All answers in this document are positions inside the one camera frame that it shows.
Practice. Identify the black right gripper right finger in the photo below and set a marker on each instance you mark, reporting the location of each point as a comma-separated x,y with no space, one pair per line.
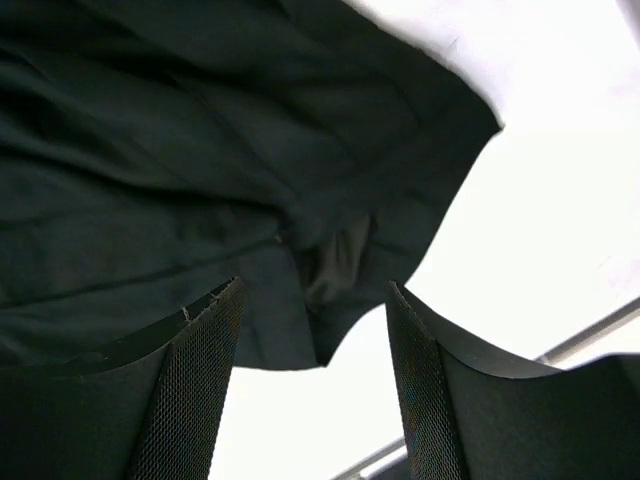
471,410

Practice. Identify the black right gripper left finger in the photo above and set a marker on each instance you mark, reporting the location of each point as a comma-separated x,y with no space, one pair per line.
146,406

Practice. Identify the black pleated skirt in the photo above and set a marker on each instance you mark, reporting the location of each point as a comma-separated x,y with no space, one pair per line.
152,150

